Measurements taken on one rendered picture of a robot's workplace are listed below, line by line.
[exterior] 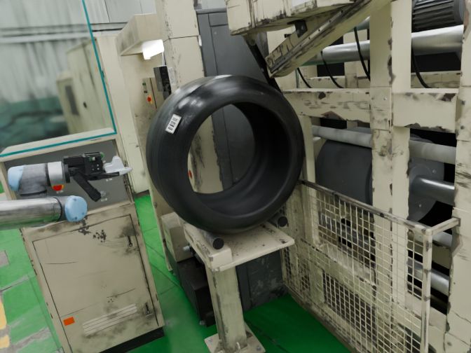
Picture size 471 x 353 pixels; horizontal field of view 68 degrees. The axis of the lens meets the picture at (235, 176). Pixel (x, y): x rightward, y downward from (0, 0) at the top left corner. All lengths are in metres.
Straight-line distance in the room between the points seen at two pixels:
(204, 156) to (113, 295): 0.98
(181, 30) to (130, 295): 1.43
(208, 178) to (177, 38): 0.61
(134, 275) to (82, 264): 0.29
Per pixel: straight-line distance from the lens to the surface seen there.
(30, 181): 1.23
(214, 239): 1.31
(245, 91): 1.22
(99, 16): 10.87
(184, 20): 1.56
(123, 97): 4.64
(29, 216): 1.06
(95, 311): 2.18
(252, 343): 2.19
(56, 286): 2.09
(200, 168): 1.60
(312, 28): 1.33
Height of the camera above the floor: 1.52
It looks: 18 degrees down
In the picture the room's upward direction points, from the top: 8 degrees counter-clockwise
